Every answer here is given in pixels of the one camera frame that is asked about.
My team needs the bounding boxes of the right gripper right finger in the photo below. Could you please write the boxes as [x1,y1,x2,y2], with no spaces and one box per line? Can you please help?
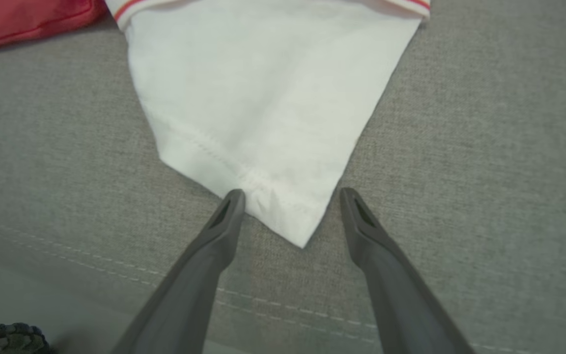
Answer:
[339,187,476,354]

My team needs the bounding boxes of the red and white striped jersey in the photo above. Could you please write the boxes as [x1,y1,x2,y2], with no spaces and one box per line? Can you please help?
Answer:
[0,0,432,249]

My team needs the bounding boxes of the grey fabric sofa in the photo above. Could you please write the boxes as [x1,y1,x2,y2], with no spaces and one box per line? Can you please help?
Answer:
[0,0,566,354]

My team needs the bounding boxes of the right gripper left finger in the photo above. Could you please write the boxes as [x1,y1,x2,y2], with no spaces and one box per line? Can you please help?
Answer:
[111,188,247,354]

